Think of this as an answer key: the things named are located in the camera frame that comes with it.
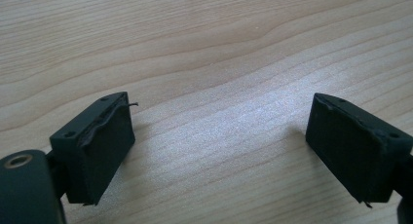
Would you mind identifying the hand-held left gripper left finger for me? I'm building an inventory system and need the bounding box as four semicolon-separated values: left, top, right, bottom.
45;91;139;206

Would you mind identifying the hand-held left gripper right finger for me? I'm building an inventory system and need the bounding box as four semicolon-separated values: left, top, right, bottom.
305;93;413;208

